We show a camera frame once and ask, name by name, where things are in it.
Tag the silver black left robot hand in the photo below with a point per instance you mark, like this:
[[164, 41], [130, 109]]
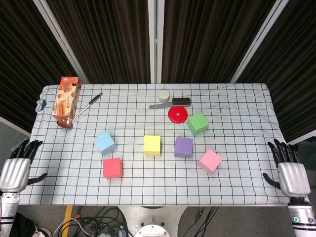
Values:
[[14, 172]]

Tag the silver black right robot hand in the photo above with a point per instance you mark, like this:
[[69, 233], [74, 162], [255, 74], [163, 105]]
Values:
[[293, 177]]

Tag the light blue foam cube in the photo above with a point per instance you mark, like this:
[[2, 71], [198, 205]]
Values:
[[105, 143]]

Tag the red foam cube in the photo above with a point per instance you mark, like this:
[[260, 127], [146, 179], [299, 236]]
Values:
[[112, 168]]

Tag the green foam cube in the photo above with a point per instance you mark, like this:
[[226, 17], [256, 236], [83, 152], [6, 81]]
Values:
[[197, 122]]

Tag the purple foam cube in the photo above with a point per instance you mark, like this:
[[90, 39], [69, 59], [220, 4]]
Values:
[[183, 146]]

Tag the yellow foam cube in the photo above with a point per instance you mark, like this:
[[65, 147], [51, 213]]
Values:
[[151, 144]]

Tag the white shoe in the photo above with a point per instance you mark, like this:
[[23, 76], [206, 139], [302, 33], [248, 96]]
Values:
[[43, 233]]

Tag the blue table clip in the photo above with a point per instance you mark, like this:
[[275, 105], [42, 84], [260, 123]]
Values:
[[43, 104]]

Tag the pink foam cube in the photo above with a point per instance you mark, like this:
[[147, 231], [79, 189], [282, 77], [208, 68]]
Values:
[[209, 160]]

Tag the orange biscuit snack box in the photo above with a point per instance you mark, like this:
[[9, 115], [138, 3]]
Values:
[[65, 96]]

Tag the dark corrugated partition panel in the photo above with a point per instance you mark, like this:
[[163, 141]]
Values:
[[24, 61], [296, 61], [106, 42], [205, 42]]

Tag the green power strip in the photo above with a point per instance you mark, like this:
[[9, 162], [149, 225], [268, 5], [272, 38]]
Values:
[[113, 230]]

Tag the red round plastic lid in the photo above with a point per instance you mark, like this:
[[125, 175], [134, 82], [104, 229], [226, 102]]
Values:
[[181, 116]]

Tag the white black checkered tablecloth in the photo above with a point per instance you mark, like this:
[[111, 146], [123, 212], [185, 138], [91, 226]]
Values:
[[148, 182]]

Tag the grey brush black bristles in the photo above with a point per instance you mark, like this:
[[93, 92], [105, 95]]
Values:
[[181, 101]]

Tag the small white lidded jar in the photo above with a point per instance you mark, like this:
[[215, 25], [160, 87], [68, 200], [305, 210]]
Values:
[[164, 95]]

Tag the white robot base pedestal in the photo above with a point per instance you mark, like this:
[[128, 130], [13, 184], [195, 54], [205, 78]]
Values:
[[150, 217]]

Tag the white partition frame post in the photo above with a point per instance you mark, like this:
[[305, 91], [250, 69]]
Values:
[[59, 37], [261, 37], [151, 49]]

